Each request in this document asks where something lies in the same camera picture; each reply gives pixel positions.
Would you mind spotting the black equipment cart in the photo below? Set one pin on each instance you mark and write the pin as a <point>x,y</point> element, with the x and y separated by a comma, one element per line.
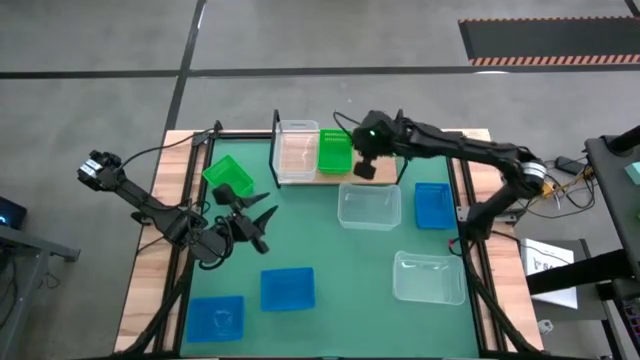
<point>615,200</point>

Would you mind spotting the green table mat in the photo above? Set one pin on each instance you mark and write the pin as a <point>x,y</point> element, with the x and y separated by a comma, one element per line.
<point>350,280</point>

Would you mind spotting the white printed box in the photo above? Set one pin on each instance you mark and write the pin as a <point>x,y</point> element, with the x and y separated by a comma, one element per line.
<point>537,255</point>

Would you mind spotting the green mesh plastic basket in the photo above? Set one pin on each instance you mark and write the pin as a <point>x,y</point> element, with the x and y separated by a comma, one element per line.
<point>335,152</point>
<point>227,175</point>

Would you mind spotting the black orange striped floor mat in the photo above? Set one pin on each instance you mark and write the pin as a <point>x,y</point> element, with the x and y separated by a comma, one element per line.
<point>550,40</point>

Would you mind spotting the dark device with blue light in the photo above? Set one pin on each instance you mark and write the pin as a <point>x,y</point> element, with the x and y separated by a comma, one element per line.
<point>10,212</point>

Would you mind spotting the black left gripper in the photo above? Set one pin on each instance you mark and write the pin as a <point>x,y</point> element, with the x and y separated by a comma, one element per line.
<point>240,227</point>

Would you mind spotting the grey metal mounting plate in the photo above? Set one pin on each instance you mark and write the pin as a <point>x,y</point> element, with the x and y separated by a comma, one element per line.
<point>462,213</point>

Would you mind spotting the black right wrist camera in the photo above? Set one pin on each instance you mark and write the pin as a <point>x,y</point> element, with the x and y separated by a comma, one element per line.
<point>365,170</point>

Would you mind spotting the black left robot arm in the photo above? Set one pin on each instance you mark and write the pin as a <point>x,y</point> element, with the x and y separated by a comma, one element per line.
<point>150,207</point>

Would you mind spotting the teal block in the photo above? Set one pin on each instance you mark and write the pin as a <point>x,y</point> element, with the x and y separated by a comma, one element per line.
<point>635,172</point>

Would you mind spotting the small white plastic object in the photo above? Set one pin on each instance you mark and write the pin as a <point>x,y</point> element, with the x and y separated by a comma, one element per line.
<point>545,326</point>

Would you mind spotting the clear plastic basket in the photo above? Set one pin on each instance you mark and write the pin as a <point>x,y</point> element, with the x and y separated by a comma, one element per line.
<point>370,207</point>
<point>295,155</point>
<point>430,277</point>

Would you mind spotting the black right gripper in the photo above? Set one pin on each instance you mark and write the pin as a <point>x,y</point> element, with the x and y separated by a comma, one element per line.
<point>377,135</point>

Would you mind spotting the wooden shelf with black frame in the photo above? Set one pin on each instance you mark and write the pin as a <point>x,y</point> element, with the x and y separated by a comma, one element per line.
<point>387,174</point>

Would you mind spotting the blue mesh plastic basket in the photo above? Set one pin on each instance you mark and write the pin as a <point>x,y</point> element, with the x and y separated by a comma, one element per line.
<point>215,320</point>
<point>435,205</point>
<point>287,290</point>

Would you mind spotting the grey side table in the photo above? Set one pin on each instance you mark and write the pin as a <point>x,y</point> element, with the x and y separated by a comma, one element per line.
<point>30,242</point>

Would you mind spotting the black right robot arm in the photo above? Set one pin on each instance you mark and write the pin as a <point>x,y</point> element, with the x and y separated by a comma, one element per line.
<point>475,147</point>

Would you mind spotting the black metal rig frame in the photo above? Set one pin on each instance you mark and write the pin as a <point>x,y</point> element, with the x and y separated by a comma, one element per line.
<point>240,135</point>

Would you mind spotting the black power adapter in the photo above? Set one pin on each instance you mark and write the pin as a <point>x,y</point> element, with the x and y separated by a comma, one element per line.
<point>569,165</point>

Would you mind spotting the black metal beam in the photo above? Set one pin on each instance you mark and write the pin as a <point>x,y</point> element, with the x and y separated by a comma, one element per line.
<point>575,272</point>

